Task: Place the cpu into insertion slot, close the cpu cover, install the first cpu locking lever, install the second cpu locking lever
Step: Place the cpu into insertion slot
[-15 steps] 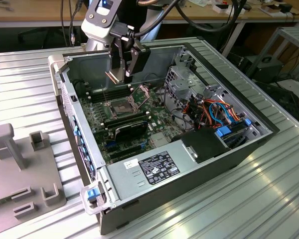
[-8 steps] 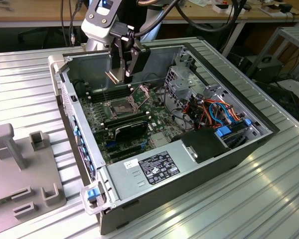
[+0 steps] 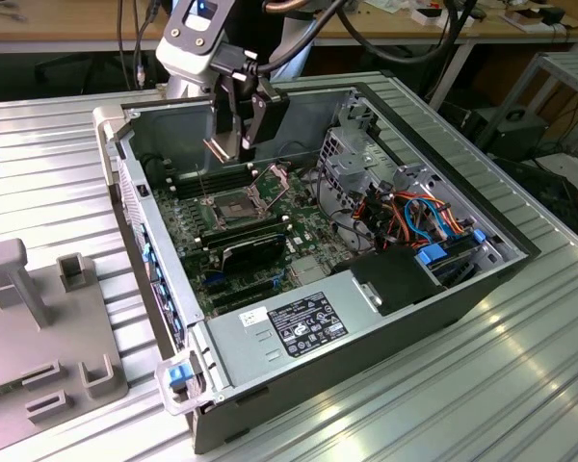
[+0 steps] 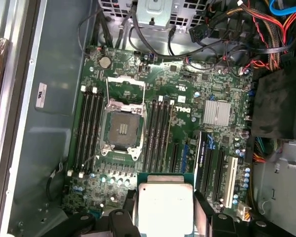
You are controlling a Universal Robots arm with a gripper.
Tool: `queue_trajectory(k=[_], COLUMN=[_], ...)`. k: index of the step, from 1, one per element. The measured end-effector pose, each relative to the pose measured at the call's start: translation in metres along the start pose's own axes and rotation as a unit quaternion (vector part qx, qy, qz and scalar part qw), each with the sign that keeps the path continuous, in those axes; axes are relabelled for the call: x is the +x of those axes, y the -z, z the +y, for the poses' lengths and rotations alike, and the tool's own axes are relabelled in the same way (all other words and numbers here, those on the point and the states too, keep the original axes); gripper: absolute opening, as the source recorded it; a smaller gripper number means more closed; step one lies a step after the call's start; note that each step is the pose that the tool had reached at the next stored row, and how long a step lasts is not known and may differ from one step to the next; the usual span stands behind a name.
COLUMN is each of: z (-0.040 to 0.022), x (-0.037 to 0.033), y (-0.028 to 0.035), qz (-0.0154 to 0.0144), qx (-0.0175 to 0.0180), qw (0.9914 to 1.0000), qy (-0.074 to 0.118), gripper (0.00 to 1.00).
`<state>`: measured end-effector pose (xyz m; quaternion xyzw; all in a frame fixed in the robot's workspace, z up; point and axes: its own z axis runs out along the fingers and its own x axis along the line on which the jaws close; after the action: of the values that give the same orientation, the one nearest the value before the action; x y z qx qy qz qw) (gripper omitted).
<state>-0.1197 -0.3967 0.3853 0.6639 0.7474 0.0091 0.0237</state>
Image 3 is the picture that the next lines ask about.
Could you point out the silver power supply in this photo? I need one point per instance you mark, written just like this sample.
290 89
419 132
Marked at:
250 351

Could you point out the grey open PC case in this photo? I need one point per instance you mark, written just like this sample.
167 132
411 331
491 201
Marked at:
366 366

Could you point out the black graphics card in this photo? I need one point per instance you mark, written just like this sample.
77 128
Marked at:
253 252

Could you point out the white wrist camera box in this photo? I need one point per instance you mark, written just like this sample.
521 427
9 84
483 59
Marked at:
183 53

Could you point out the green motherboard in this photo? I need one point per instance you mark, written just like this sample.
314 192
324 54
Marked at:
298 226

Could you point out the black expansion slot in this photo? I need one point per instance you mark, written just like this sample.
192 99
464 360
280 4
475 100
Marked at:
248 299
243 287

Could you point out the grey parts rack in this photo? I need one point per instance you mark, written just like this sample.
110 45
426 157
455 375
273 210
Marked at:
34 337

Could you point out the silver drive cage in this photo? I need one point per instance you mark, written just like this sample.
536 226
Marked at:
347 154

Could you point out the wooden desk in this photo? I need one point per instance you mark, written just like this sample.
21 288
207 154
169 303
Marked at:
67 24

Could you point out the thin metal locking lever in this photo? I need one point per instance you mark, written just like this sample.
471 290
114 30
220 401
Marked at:
203 183

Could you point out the black RAM slot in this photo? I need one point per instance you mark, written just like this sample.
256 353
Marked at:
217 183
245 238
241 228
212 172

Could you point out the silver CPU plate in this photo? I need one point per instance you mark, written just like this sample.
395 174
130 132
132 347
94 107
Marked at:
224 146

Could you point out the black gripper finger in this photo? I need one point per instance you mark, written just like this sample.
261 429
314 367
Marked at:
231 110
272 115

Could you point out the metal slat side table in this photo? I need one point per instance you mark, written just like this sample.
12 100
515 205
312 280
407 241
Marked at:
573 62

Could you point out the clear case latch blue tab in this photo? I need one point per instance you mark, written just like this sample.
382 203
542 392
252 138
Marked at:
177 375

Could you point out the silver chipset heatsink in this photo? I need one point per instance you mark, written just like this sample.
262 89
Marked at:
309 270

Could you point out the hard disk in blue carrier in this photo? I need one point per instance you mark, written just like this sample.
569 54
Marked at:
438 255

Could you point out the white box on desk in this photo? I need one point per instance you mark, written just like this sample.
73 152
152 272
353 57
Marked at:
428 18

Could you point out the black plastic shroud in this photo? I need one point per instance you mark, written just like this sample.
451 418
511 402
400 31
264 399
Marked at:
390 281

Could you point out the brown cardboard box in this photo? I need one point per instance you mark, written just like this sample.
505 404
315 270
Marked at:
525 21

